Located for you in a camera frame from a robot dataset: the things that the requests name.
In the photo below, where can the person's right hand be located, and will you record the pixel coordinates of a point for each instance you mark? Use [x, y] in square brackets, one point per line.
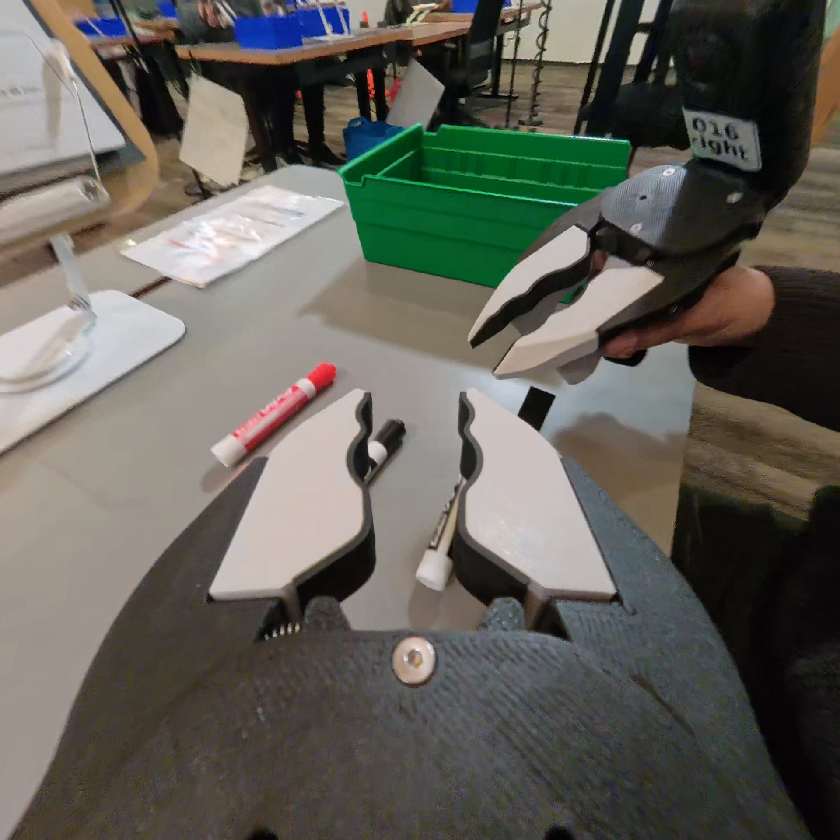
[715, 315]

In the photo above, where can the laminated paper sheet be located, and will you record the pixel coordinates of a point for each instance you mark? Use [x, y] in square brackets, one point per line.
[229, 229]

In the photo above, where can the green plastic bin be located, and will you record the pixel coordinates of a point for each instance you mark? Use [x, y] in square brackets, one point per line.
[459, 223]

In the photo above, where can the person's right forearm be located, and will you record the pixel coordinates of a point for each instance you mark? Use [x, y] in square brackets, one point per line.
[787, 341]

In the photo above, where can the long wooden desk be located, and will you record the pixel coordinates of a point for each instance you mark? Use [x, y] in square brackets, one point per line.
[315, 56]

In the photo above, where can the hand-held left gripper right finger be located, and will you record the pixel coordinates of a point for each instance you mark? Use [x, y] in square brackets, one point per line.
[538, 518]

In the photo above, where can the red dry erase marker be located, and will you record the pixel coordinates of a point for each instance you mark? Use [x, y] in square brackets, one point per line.
[275, 413]

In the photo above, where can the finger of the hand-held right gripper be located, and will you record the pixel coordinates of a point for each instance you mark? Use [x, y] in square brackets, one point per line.
[538, 269]
[577, 321]

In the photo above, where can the person's torso in black sweater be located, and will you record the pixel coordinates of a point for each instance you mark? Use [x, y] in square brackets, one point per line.
[774, 623]

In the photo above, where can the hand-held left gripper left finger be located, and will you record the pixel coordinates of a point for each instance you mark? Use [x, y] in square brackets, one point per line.
[295, 518]

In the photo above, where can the white paper sign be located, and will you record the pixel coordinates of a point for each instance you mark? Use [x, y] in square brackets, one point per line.
[213, 131]
[417, 95]

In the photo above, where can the black dry erase marker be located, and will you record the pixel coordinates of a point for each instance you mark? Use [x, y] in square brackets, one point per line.
[390, 433]
[434, 568]

